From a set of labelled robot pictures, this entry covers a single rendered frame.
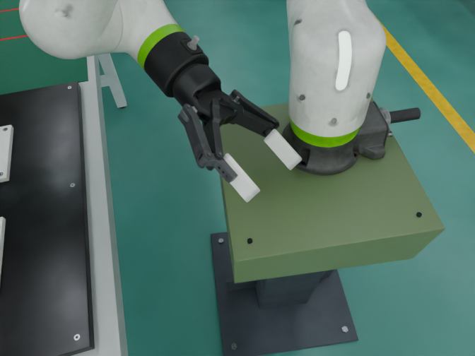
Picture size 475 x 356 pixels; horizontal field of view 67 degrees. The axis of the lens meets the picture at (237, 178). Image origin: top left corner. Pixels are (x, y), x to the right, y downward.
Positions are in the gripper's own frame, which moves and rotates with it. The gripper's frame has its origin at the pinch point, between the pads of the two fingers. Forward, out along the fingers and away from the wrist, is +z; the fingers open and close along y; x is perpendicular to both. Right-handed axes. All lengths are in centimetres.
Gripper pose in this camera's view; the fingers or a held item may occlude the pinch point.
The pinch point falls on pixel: (271, 174)
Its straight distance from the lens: 55.9
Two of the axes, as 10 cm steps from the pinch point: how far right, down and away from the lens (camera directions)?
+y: 5.6, -3.6, 7.5
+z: 6.5, 7.5, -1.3
